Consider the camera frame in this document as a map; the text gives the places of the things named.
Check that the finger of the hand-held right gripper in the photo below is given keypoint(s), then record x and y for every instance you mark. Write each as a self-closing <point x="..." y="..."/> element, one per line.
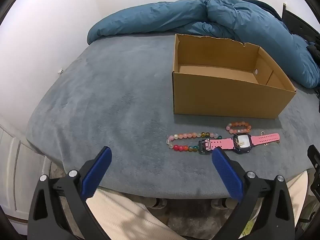
<point x="313" y="155"/>

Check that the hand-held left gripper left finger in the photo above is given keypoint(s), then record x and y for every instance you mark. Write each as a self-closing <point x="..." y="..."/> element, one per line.
<point x="97" y="172"/>

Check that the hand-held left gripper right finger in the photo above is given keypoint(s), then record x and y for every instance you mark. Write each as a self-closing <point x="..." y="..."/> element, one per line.
<point x="227" y="175"/>

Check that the small silver earring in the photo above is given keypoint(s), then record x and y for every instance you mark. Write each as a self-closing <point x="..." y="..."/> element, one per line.
<point x="240" y="143"/>

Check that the brown cardboard box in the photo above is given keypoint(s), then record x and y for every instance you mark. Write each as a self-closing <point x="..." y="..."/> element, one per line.
<point x="225" y="97"/>

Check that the grey slipper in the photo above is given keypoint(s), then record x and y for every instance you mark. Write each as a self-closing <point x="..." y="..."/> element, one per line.
<point x="221" y="203"/>
<point x="158" y="203"/>

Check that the person's beige trousers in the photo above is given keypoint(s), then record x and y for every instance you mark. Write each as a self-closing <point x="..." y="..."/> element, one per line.
<point x="125" y="217"/>

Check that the grey bed cover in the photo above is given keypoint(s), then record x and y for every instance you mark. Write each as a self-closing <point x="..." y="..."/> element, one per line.
<point x="100" y="105"/>

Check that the white panelled door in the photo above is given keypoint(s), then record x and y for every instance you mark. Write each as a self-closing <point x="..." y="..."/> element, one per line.
<point x="25" y="167"/>

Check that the black clothing pile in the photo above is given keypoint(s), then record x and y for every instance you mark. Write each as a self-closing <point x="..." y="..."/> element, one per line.
<point x="315" y="52"/>

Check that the black headboard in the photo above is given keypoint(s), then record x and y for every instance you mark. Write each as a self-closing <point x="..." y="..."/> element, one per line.
<point x="297" y="22"/>

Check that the dark cloth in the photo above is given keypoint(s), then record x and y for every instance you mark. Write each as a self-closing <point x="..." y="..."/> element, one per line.
<point x="262" y="6"/>

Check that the blue duvet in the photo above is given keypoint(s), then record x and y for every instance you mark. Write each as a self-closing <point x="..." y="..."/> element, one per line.
<point x="150" y="17"/>

